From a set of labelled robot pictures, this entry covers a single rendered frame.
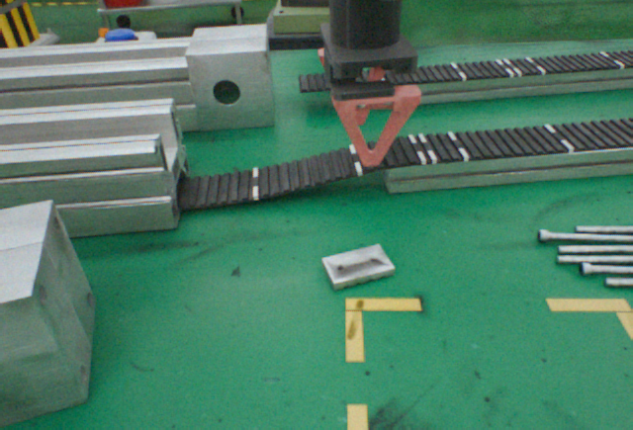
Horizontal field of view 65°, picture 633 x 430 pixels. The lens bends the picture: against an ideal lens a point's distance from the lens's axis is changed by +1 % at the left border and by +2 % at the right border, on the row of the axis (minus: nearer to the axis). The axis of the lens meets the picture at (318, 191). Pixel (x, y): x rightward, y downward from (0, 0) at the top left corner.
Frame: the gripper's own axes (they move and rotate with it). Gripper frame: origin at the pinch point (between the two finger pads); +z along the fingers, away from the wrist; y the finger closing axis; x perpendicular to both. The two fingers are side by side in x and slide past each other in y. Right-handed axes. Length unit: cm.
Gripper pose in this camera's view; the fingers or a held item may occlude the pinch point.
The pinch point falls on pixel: (363, 135)
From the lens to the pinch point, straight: 46.3
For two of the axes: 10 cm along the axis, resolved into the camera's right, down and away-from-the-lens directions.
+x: 9.9, -0.9, 0.6
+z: 0.4, 8.2, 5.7
